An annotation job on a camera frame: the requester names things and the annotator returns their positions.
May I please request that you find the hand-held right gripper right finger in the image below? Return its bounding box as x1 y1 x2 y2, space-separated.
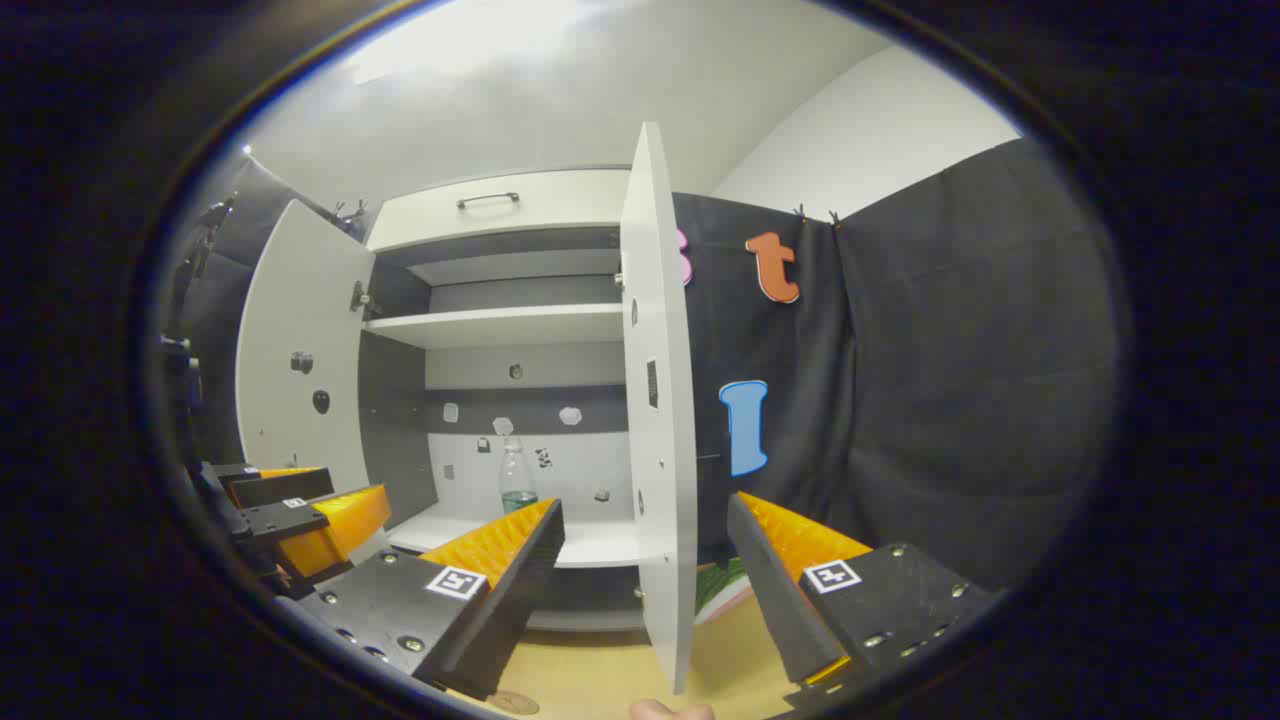
726 491 993 691

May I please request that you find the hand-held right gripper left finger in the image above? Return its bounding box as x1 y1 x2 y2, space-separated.
298 497 567 701

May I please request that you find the clear plastic bottle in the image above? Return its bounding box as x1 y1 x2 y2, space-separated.
498 437 539 516

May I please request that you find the white cabinet door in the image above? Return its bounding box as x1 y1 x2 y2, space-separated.
234 198 379 501
620 122 698 696

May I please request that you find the white cabinet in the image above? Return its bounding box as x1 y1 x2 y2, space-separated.
358 168 661 633

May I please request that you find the white cabinet drawer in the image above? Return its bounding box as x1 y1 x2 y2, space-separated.
366 168 633 253

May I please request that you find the watermelon slice toy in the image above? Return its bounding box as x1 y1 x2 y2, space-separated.
695 560 756 626

